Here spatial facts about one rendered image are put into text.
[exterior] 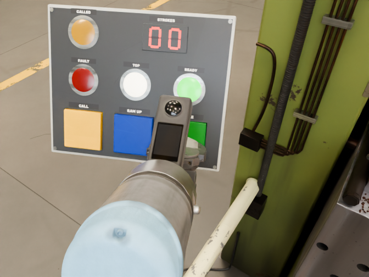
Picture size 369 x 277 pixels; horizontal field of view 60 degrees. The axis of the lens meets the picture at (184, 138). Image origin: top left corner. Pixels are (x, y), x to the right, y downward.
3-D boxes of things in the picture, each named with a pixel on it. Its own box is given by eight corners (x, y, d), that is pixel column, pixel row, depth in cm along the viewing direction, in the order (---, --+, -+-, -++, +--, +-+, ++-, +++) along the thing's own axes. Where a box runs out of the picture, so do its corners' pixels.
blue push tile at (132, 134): (150, 157, 60) (152, 117, 59) (112, 152, 61) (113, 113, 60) (152, 154, 62) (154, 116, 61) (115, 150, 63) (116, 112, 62)
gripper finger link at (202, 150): (180, 150, 55) (171, 166, 47) (180, 140, 54) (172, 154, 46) (207, 153, 54) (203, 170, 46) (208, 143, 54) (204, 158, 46)
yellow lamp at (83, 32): (88, 50, 57) (83, 27, 54) (71, 43, 59) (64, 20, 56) (101, 43, 59) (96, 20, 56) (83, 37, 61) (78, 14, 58)
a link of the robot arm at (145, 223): (51, 336, 25) (50, 219, 22) (109, 245, 37) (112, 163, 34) (171, 360, 24) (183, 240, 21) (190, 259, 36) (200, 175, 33)
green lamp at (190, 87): (195, 107, 57) (195, 88, 54) (173, 99, 59) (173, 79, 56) (204, 99, 59) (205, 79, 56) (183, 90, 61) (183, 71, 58)
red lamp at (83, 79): (88, 97, 59) (83, 77, 56) (71, 89, 61) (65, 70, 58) (100, 89, 61) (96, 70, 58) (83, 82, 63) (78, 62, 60)
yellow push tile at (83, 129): (100, 150, 62) (100, 112, 60) (63, 146, 63) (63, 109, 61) (103, 148, 64) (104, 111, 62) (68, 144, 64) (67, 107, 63)
